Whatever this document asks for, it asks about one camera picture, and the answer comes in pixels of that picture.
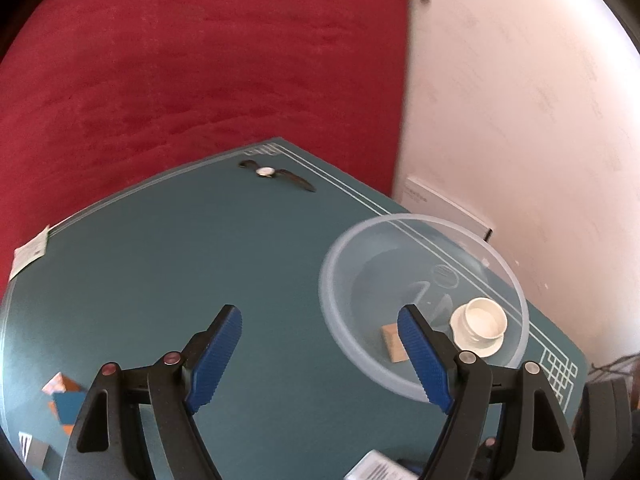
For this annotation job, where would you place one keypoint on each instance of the white power adapter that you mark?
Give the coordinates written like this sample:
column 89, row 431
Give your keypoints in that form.
column 377, row 466

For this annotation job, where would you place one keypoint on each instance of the orange rectangular-face wedge block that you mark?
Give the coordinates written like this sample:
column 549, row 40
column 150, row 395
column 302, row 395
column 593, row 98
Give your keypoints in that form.
column 60, row 383

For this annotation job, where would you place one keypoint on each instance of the white striped wedge block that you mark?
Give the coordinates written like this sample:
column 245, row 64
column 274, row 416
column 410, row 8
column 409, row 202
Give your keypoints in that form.
column 33, row 451

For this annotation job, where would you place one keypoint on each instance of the white paper leaflet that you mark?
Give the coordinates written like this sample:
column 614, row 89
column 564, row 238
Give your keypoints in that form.
column 28, row 253

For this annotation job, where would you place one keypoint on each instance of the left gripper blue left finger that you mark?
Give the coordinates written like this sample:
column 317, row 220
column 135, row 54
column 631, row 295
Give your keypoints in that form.
column 108, row 440

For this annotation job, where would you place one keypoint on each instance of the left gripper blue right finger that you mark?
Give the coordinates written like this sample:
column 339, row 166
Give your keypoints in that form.
column 464, row 386

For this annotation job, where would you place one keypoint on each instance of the white wall panel box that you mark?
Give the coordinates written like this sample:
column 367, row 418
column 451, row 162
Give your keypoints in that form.
column 418, row 198

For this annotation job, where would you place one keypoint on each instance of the blue wedge block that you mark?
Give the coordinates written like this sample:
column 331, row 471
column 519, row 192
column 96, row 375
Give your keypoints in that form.
column 67, row 405

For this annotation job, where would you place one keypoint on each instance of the clear plastic bowl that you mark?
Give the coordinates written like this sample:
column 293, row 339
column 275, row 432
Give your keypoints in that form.
column 381, row 264

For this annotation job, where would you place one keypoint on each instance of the white ceramic cup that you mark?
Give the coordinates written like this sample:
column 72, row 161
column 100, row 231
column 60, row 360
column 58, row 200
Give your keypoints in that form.
column 479, row 326

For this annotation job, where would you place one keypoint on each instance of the light wooden cube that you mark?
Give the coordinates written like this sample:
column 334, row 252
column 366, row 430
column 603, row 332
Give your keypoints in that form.
column 395, row 349

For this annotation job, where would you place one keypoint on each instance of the red quilted mattress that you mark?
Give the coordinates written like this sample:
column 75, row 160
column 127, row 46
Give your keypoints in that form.
column 99, row 95

